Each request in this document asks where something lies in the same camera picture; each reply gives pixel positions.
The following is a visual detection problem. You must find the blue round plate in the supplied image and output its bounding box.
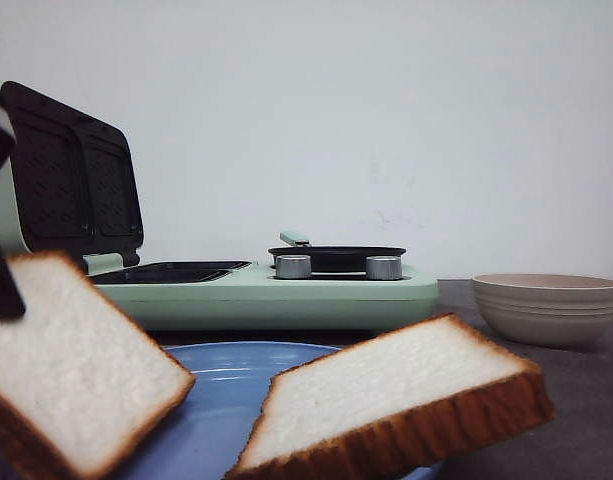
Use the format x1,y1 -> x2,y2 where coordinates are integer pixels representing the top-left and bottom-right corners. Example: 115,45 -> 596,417
115,341 -> 445,480

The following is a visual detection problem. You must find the left silver control knob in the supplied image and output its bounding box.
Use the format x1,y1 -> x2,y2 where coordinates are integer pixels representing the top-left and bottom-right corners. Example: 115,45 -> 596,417
275,254 -> 312,280

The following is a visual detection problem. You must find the black frying pan green handle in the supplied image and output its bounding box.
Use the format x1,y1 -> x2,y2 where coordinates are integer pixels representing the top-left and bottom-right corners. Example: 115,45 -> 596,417
268,230 -> 407,273

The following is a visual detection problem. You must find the silver control knob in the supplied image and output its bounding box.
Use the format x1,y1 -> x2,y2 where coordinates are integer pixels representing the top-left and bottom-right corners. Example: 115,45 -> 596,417
275,254 -> 312,280
365,255 -> 403,281

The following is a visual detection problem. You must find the beige ribbed bowl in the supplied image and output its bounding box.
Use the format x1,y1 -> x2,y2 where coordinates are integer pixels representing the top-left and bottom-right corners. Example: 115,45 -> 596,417
472,273 -> 613,347

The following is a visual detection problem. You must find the right silver control knob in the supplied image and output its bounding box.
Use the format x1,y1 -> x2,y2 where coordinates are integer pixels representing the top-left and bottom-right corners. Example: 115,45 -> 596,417
365,255 -> 403,281

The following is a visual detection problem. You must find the white bread slice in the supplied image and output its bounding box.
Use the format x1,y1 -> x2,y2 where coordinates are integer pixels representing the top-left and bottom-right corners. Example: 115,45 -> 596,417
0,253 -> 195,479
228,314 -> 555,479

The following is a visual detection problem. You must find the mint green sandwich maker base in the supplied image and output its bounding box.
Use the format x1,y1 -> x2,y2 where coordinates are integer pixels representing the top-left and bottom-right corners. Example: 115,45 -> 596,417
91,261 -> 439,331

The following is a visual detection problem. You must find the mint green sandwich maker lid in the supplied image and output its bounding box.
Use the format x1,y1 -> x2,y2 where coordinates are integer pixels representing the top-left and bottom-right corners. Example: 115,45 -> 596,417
0,81 -> 144,270

